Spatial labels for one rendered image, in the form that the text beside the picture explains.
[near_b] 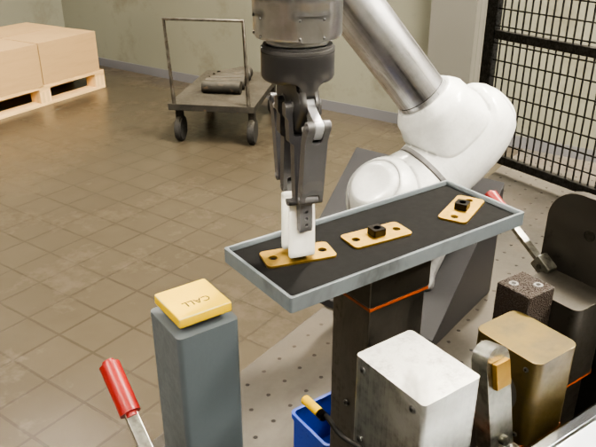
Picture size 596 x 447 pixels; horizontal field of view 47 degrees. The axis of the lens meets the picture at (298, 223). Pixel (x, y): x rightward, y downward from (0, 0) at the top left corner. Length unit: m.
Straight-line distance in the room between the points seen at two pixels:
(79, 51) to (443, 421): 5.70
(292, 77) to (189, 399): 0.34
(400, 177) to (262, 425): 0.51
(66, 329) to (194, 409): 2.14
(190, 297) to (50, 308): 2.32
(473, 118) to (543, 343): 0.63
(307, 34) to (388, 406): 0.37
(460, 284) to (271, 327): 1.37
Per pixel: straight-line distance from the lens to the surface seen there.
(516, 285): 0.90
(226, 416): 0.79
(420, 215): 0.91
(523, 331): 0.85
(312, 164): 0.70
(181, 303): 0.71
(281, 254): 0.79
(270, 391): 1.32
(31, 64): 5.86
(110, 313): 2.92
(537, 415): 0.85
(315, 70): 0.69
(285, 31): 0.67
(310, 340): 1.45
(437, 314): 1.46
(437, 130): 1.34
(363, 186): 1.31
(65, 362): 2.69
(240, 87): 4.86
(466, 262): 1.49
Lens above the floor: 1.54
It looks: 26 degrees down
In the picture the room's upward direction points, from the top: straight up
